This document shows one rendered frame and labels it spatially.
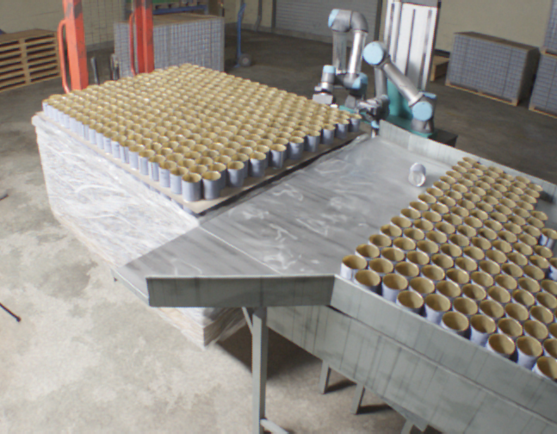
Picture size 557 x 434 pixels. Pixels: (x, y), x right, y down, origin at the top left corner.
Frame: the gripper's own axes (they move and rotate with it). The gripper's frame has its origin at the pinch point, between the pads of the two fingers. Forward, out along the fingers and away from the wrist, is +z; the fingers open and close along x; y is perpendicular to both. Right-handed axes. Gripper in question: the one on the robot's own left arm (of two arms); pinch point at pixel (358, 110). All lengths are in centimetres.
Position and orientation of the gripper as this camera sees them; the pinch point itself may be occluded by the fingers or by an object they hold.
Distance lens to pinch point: 245.0
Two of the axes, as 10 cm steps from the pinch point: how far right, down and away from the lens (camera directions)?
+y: 0.8, -8.4, -5.3
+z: -6.5, 3.6, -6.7
